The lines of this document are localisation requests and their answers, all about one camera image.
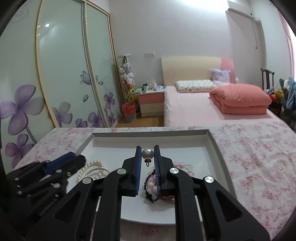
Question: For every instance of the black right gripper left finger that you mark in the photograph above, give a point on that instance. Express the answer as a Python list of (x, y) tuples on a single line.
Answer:
[(92, 209)]

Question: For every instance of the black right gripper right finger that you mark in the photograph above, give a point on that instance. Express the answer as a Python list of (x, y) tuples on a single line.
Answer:
[(204, 209)]

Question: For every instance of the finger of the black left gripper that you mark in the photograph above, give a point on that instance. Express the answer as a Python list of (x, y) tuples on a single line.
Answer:
[(37, 170), (69, 166)]

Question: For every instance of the silver bangle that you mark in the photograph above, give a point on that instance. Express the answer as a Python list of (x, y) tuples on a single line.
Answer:
[(97, 173)]

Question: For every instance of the large pearl earring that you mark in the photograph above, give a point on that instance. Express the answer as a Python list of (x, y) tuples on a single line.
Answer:
[(147, 155)]

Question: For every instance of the grey cardboard tray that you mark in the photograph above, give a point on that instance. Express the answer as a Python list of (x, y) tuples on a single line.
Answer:
[(197, 149)]

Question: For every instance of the pink floral bedspread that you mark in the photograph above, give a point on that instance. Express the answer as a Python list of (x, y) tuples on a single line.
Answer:
[(260, 158)]

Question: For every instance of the red waste basket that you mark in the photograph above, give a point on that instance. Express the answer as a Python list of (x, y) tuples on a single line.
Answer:
[(129, 109)]

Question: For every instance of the pink bedside table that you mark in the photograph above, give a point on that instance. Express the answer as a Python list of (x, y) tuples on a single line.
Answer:
[(151, 103)]

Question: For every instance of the white mug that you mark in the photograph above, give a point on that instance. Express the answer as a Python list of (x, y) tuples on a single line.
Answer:
[(145, 87)]

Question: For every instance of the bed with beige headboard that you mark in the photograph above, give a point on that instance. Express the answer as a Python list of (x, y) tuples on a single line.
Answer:
[(197, 109)]

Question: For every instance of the floral sliding wardrobe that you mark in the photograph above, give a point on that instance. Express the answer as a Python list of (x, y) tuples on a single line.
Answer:
[(58, 70)]

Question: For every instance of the plush toy hanging rack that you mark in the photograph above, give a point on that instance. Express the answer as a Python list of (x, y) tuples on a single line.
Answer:
[(126, 78)]

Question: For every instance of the floral white pillow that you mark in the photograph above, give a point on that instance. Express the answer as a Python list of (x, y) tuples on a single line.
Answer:
[(194, 86)]

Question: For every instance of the folded coral quilt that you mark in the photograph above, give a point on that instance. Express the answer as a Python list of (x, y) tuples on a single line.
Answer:
[(240, 99)]

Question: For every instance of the blue plush clothing pile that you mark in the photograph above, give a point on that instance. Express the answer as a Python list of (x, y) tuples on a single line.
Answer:
[(288, 89)]

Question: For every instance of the purple patterned pillow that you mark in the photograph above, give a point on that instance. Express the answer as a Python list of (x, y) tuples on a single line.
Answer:
[(221, 77)]

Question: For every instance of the dark wooden chair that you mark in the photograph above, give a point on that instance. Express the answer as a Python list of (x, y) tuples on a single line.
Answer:
[(267, 79)]

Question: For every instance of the pink curtain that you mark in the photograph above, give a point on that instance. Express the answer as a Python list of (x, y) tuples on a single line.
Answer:
[(290, 36)]

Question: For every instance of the wall power socket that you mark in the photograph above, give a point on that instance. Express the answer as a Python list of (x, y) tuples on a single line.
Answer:
[(149, 54)]

